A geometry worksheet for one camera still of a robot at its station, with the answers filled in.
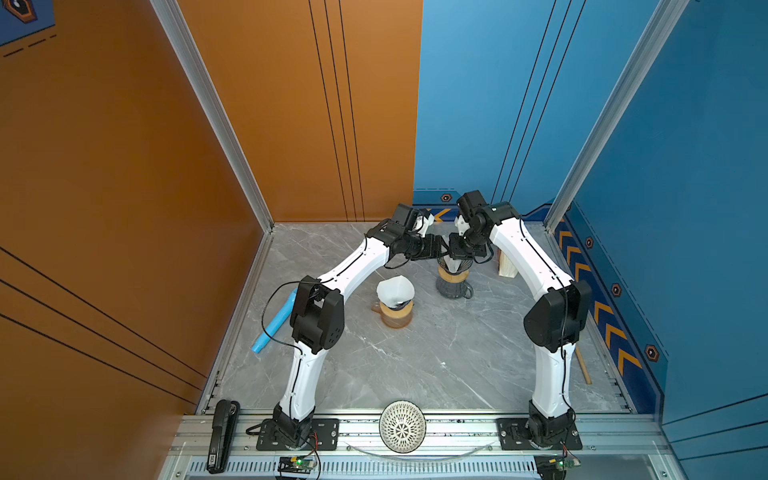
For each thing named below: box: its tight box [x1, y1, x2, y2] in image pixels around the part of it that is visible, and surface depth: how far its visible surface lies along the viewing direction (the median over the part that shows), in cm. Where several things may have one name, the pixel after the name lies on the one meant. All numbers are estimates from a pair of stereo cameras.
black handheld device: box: [206, 399, 240, 474], surface depth 72 cm
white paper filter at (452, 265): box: [444, 254, 462, 273], surface depth 88 cm
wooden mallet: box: [574, 344, 593, 385], surface depth 84 cm
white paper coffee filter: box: [376, 275, 415, 308], surface depth 86 cm
